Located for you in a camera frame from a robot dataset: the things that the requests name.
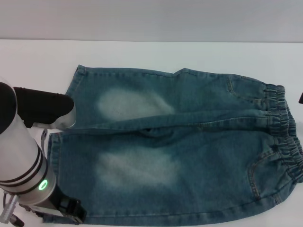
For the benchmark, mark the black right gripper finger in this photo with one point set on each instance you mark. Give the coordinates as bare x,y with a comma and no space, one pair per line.
301,98

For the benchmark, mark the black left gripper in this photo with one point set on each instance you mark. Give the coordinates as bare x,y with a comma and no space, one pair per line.
60,201

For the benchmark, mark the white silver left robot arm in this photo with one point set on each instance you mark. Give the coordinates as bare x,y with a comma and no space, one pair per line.
21,165

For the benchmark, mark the silver connector on left arm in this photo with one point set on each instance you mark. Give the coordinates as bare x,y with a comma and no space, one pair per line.
8,208

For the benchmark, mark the blue denim shorts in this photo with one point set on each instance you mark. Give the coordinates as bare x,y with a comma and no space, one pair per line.
189,151

